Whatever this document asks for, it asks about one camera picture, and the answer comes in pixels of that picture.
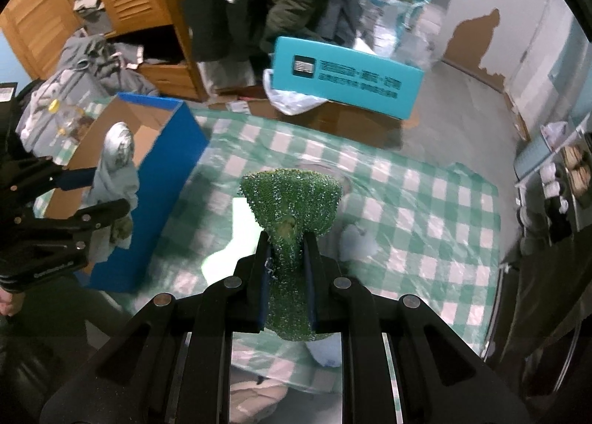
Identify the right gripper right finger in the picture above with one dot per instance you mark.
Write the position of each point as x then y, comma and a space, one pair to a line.
341, 305

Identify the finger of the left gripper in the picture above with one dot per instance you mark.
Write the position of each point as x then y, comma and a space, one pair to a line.
95, 217
71, 179

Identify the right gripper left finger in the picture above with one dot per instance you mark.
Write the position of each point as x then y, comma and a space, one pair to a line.
237, 304

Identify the grey white plastic-wrapped bundle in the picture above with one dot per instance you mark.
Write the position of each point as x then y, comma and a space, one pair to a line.
116, 177

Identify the green glitter cloth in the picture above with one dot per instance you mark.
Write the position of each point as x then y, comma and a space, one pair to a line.
287, 203

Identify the light blue sock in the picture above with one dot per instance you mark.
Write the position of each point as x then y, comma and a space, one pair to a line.
326, 352

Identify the small grey sock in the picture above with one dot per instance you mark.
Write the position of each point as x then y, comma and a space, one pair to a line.
356, 244

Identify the light green cloth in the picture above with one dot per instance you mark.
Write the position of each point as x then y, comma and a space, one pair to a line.
244, 238

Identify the long grey fleece mitten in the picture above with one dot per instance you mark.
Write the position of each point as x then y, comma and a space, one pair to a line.
344, 180

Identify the person's left hand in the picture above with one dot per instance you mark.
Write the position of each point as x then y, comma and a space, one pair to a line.
10, 304

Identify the plastic bottle yellow cap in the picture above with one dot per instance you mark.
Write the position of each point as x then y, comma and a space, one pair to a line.
71, 121

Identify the open cardboard box blue rim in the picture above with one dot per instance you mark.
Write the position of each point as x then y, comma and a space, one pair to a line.
167, 143

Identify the grey hoodie pile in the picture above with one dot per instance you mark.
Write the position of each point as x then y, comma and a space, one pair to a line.
89, 70

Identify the green checkered tablecloth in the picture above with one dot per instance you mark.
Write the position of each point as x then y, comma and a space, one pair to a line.
437, 229

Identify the brown flat cardboard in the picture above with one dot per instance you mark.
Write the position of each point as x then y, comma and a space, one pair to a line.
357, 124

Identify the white plastic bag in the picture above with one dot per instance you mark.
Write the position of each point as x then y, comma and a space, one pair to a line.
289, 103

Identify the teal shoe box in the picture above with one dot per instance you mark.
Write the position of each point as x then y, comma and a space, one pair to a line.
346, 76

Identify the shoe rack with shoes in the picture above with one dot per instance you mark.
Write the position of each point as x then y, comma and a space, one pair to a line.
554, 197

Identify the light blue trash bin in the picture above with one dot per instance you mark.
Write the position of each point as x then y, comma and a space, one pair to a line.
531, 156

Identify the blue white shopping bag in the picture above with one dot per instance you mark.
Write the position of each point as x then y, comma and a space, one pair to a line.
388, 28

